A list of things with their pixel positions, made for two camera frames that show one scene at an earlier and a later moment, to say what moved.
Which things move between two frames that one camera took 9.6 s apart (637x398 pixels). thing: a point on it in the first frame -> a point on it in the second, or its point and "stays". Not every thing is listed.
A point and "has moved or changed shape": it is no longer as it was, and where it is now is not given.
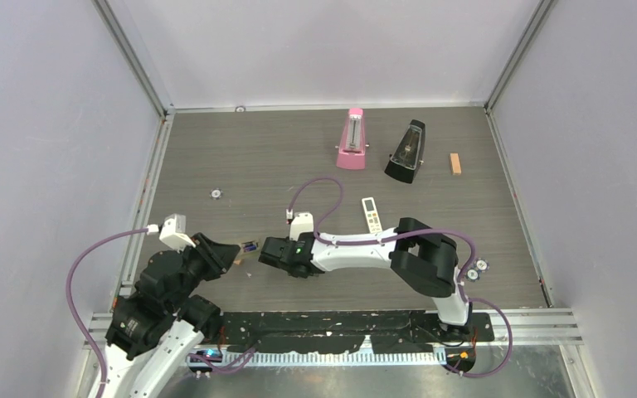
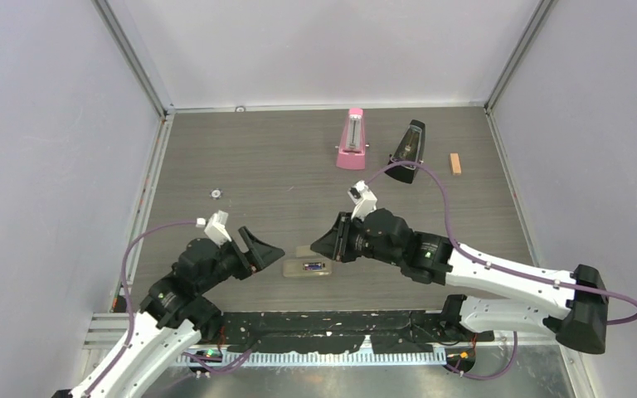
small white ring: (216, 193) stays
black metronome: (409, 153) stays
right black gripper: (285, 240) -> (333, 245)
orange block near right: (456, 168) stays
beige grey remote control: (250, 249) has moved or changed shape
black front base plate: (342, 332) stays
